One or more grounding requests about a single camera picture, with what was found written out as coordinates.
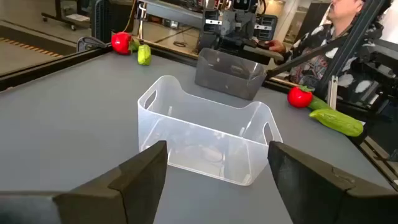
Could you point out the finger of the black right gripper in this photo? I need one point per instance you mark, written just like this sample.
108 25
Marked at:
266 28
212 21

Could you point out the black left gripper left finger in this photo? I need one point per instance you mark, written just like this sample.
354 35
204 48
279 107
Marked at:
93 202

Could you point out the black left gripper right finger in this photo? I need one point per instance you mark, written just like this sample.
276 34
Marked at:
326 199

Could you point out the green lime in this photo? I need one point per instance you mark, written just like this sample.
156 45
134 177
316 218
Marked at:
144 55

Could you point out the red tomato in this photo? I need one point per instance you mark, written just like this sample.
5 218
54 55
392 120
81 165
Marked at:
299 98
120 43

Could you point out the green cucumber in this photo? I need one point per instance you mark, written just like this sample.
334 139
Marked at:
337 122
318 104

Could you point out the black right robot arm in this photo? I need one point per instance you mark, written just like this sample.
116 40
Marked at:
227 45

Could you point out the grey translucent plastic bin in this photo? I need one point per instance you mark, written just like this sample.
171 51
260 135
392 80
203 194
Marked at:
227 77

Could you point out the person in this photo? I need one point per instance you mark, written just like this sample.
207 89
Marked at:
311 67

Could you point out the black ribbed tower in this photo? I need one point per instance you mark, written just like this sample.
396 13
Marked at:
112 15

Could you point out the clear plastic bin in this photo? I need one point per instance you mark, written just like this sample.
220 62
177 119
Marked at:
199 149

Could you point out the black table clamp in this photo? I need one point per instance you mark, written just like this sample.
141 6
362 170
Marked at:
90 43

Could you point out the black wheeled cart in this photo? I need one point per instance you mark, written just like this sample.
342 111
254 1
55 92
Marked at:
66 15

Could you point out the black floor mat striped edge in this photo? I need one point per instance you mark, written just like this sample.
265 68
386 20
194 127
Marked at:
34 39

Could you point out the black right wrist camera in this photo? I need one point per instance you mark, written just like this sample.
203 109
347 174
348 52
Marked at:
242 4

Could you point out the thin black frame strut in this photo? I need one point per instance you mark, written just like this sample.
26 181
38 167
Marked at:
308 56

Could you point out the thick black frame strut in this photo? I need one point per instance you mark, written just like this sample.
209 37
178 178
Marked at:
351 43

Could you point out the silver aluminium bracket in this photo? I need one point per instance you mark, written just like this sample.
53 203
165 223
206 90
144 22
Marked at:
332 93

